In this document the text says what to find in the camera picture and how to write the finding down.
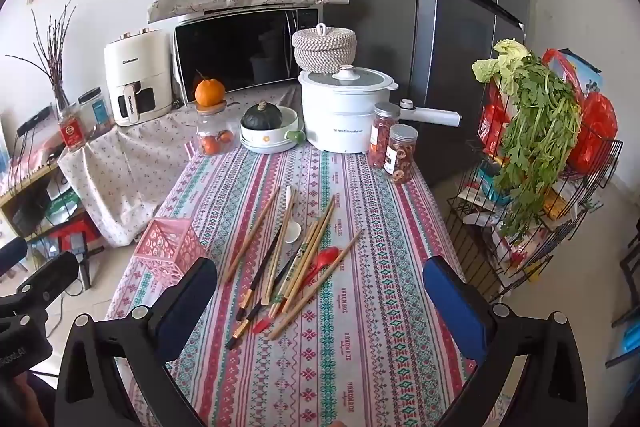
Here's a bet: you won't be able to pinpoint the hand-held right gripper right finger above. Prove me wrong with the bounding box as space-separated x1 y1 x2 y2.
422 255 588 427

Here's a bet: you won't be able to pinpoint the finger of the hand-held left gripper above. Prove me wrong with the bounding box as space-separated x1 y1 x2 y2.
0 237 29 282
0 251 81 320

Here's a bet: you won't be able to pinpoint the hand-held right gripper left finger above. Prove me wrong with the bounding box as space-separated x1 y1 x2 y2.
54 257 218 427

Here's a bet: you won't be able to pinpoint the pink plastic basket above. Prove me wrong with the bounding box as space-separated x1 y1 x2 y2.
134 217 208 280

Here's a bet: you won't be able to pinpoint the black chopstick gold tip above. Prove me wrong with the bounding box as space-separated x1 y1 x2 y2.
237 227 286 322
225 248 305 352

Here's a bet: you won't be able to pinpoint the green printed bamboo chopstick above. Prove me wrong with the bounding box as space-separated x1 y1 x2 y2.
269 244 308 319

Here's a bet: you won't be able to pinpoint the red plastic spoon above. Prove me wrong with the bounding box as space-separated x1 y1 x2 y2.
252 246 341 334

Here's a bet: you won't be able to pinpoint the wooden shelf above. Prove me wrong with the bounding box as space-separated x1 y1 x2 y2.
0 157 67 244

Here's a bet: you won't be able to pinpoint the patterned striped tablecloth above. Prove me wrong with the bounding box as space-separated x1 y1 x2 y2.
102 141 482 427

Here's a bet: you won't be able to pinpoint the blue snack packet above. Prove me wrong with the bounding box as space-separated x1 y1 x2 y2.
475 162 512 204

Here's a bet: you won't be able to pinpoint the floral side table cloth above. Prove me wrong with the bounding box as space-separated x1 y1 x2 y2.
57 84 301 249

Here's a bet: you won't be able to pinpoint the white plastic spoon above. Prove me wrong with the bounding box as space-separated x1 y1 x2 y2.
285 186 304 244

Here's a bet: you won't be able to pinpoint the red label glass jar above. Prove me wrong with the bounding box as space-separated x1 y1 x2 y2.
58 106 87 152

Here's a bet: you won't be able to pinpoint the jar of dried fruit rings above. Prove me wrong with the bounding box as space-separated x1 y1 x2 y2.
384 124 419 184

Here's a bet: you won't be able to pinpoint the clear jar black lid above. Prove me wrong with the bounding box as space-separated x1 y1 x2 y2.
77 87 114 140

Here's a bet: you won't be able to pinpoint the blue plastic stool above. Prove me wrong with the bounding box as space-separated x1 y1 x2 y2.
619 321 640 359

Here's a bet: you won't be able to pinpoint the jar of red dried berries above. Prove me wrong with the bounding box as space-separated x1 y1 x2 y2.
369 102 402 168

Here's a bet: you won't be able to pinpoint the white floral ceramic dish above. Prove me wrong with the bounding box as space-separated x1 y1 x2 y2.
240 106 302 146

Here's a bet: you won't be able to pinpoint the glass jar cork lid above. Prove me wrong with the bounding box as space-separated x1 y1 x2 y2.
195 101 240 157

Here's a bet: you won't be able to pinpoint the red snack packet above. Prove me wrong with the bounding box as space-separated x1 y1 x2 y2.
477 79 516 154

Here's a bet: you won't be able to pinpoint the leafy green herbs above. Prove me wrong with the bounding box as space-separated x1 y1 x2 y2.
494 54 584 242

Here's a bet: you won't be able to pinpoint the dark green kabocha squash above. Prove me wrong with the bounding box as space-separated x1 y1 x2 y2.
242 101 285 130

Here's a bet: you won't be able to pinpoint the bare twig bundle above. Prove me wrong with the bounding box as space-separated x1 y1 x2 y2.
5 0 77 108

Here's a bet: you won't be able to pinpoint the large orange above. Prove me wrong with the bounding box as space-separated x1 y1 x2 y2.
195 78 226 107

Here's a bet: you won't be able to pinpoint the white electric pot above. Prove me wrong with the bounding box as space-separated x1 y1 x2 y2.
298 69 461 154

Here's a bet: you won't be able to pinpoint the white air fryer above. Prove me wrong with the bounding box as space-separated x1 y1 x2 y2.
104 28 175 127

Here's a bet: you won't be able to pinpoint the red plastic bag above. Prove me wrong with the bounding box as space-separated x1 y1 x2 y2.
542 49 619 176

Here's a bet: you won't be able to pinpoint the napa cabbage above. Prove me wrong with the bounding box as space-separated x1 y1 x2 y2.
472 39 530 96

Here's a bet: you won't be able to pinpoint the grey refrigerator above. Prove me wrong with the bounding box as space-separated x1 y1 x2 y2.
322 0 531 188

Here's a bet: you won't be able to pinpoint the glass pot lid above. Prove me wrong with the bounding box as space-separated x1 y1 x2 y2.
304 64 397 92

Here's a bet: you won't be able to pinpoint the black microwave oven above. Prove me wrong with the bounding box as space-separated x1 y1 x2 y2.
173 5 323 106

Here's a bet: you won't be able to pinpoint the woven lidded basket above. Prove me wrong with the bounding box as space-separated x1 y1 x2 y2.
292 23 358 73

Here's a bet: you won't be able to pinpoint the black wire rack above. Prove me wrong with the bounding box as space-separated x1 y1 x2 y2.
446 72 624 304

